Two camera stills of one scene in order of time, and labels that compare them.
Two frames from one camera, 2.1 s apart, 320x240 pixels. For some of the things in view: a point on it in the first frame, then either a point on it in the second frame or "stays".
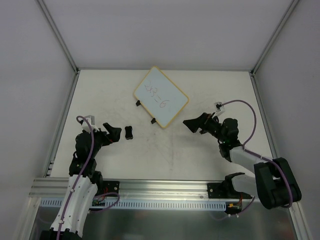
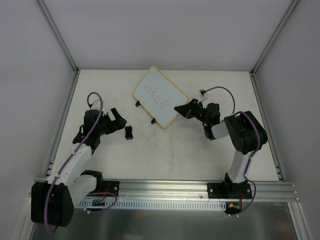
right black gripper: [206, 123] -> [194, 110]
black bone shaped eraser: [128, 131] stays
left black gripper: [104, 136] -> [110, 122]
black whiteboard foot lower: [153, 120] stays
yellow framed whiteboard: [160, 97] stays
